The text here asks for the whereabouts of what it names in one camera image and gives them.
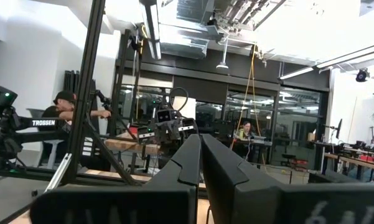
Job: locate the silver ceiling air duct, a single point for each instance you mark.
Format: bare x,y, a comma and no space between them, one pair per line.
186,46

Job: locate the black ceiling camera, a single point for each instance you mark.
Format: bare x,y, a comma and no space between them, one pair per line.
361,75

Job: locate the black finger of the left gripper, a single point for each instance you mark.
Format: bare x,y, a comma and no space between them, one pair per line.
147,137
188,129

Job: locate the hanging linear ceiling light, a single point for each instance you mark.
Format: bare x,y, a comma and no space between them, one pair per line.
152,31

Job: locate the grey metal wood-top desk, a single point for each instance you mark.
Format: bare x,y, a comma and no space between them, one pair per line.
358,160

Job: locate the white pendant lamp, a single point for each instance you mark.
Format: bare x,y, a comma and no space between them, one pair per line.
222,65

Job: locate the monitor on black arm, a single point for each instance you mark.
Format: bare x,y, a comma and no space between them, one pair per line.
339,127

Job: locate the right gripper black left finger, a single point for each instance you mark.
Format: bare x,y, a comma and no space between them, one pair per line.
112,205

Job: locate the person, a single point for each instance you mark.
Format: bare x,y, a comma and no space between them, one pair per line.
244,130
57,112

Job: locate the grey laptop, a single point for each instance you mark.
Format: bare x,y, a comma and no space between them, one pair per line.
259,139

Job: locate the brown cardboard box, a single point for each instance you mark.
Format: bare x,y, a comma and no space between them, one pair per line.
312,137

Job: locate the white pedestal stool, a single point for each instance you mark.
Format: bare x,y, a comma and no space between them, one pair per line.
53,152

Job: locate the long LED ceiling light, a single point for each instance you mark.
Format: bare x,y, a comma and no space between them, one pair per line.
336,60

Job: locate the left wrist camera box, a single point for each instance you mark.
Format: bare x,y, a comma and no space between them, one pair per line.
164,116

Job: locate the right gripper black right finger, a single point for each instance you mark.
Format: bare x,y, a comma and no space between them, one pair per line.
267,205

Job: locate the silver metal frame bracket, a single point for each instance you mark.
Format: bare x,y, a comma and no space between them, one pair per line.
59,171

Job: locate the white paper sheet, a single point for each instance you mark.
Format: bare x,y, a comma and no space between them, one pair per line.
186,107

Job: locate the black office desk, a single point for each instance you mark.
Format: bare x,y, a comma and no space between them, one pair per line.
261,146

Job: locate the wooden workbench top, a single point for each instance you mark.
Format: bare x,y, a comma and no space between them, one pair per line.
121,145

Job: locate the black aluminium rig frame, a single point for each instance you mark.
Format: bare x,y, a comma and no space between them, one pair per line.
87,77

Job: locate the black stool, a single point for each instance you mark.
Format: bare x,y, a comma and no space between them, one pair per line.
288,156

